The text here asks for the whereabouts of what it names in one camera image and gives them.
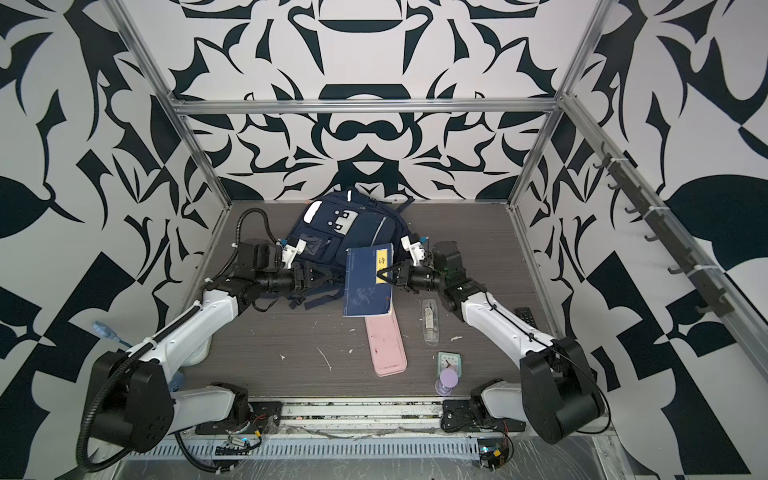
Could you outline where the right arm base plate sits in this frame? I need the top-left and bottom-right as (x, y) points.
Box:
(440, 399), (527, 433)

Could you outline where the small green square clock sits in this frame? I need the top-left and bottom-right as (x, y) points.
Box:
(436, 351), (462, 377)

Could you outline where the blue book yellow label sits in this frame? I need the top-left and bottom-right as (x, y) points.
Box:
(343, 243), (393, 317)

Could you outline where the pink pencil case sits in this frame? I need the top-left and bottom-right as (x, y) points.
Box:
(365, 308), (408, 377)

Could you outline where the navy blue school backpack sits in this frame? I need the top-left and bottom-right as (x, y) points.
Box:
(289, 189), (414, 310)

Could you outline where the small green circuit board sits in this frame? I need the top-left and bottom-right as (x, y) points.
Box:
(478, 436), (515, 471)

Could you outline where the purple cylindrical container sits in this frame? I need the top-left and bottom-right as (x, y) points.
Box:
(435, 367), (460, 397)

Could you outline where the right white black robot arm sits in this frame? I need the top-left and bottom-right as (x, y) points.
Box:
(376, 241), (612, 444)

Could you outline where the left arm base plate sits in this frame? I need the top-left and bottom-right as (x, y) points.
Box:
(241, 401), (283, 435)

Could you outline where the aluminium frame rail base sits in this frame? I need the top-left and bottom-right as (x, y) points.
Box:
(103, 397), (632, 479)

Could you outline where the left black corrugated cable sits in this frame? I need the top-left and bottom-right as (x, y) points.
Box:
(173, 434), (253, 474)

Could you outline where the black remote control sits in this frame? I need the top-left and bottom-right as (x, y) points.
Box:
(514, 307), (537, 329)

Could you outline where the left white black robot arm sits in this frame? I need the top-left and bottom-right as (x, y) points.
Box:
(75, 238), (345, 472)

